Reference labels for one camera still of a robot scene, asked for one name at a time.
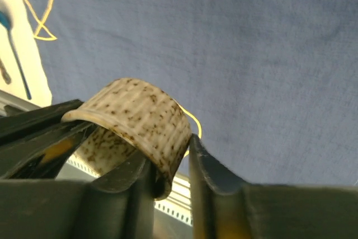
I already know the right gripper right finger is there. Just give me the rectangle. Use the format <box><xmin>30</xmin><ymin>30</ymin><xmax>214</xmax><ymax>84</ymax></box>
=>
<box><xmin>189</xmin><ymin>135</ymin><xmax>357</xmax><ymax>238</ymax></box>

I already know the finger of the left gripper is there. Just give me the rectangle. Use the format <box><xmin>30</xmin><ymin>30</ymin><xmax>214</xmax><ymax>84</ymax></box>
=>
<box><xmin>1</xmin><ymin>100</ymin><xmax>83</xmax><ymax>145</ymax></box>
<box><xmin>1</xmin><ymin>121</ymin><xmax>96</xmax><ymax>179</ymax></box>

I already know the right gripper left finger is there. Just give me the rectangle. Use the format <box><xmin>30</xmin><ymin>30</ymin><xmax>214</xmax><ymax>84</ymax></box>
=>
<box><xmin>1</xmin><ymin>149</ymin><xmax>154</xmax><ymax>238</ymax></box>

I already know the blue embroidered cloth placemat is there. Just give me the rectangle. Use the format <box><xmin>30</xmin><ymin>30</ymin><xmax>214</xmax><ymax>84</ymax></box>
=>
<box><xmin>38</xmin><ymin>0</ymin><xmax>357</xmax><ymax>185</ymax></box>

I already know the pink metallic fork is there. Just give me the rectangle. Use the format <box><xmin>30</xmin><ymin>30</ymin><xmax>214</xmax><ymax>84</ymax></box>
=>
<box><xmin>0</xmin><ymin>59</ymin><xmax>12</xmax><ymax>85</ymax></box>

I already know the aluminium mounting rail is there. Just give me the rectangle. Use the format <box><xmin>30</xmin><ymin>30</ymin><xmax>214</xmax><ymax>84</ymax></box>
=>
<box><xmin>1</xmin><ymin>90</ymin><xmax>40</xmax><ymax>117</ymax></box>

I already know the speckled ceramic cup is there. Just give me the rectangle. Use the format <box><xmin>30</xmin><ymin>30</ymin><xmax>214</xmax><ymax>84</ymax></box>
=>
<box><xmin>62</xmin><ymin>78</ymin><xmax>192</xmax><ymax>200</ymax></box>

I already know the blue metallic spoon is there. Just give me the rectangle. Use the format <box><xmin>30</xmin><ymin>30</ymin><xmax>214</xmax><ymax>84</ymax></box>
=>
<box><xmin>1</xmin><ymin>11</ymin><xmax>32</xmax><ymax>100</ymax></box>

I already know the perforated cable duct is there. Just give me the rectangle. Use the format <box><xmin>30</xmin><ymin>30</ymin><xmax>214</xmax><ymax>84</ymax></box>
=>
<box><xmin>67</xmin><ymin>156</ymin><xmax>194</xmax><ymax>226</ymax></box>

